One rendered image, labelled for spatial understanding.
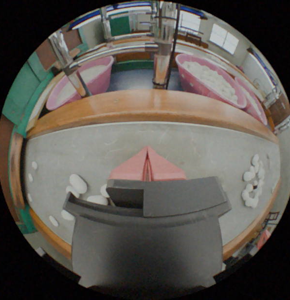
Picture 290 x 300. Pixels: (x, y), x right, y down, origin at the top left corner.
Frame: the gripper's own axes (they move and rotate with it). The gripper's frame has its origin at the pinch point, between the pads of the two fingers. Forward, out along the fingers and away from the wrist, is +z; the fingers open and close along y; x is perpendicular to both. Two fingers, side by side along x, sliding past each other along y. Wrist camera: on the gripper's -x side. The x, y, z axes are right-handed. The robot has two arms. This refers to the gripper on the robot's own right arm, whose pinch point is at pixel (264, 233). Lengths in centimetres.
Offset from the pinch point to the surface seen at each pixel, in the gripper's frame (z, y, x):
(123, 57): 54, 37, -30
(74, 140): 26.2, 41.2, -7.7
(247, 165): 21.9, 4.2, -3.8
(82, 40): 81, 80, -78
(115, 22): 194, 94, -215
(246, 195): 15.9, 7.0, -1.1
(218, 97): 32.8, 11.5, -15.2
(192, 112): 27.1, 20.8, -11.6
